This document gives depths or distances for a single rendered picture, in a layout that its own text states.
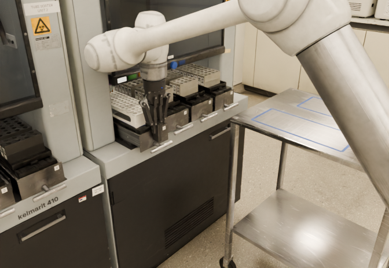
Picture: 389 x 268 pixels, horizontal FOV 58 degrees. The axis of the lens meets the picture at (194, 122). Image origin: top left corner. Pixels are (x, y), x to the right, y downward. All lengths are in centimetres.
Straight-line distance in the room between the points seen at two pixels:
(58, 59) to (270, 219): 113
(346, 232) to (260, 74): 232
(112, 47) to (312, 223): 119
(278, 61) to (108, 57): 275
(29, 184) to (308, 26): 86
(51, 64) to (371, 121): 88
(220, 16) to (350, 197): 177
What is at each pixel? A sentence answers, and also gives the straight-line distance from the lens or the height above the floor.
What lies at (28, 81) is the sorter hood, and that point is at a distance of 111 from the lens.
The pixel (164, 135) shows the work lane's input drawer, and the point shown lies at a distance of 132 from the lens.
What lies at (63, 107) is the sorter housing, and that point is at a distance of 120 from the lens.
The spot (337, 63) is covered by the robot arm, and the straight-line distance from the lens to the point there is 62.
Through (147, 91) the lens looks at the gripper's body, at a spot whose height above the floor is 97.
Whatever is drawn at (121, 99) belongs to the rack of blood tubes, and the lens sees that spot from 139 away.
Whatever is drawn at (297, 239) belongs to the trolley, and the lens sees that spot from 164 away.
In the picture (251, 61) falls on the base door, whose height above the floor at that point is 35.
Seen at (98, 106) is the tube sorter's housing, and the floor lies 90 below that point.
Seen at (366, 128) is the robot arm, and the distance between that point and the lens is 64.
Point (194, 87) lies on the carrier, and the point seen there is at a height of 84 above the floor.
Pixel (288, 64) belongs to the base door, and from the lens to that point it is 354.
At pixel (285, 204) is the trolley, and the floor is 28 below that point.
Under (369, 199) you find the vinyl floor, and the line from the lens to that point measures 248.
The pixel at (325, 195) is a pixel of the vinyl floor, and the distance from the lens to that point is 240.
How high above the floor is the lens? 138
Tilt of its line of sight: 26 degrees down
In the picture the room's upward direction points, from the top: straight up
